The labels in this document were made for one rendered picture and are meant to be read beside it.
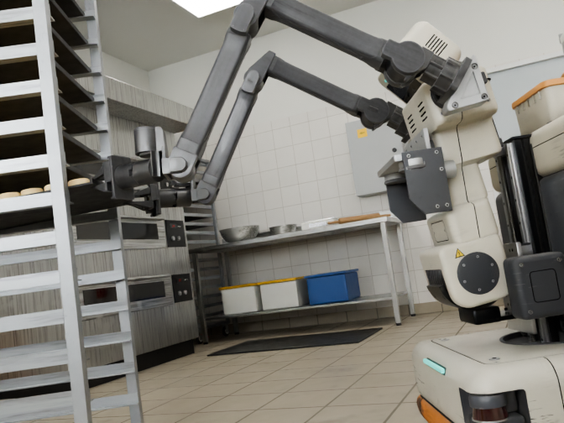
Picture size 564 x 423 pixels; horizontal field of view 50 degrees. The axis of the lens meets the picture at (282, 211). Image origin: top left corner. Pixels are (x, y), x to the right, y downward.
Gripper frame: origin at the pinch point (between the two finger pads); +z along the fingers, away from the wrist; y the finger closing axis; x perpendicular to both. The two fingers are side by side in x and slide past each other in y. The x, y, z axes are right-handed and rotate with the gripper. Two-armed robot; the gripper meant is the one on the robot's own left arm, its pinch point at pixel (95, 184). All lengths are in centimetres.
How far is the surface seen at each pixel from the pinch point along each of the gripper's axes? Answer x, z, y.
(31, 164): 11.5, 7.7, 5.3
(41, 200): 10.7, 6.3, -3.3
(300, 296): -371, 145, -51
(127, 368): -28, 22, -49
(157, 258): -250, 200, -6
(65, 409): -19, 39, -58
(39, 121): 10.2, 5.6, 15.2
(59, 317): 9.9, 4.6, -30.4
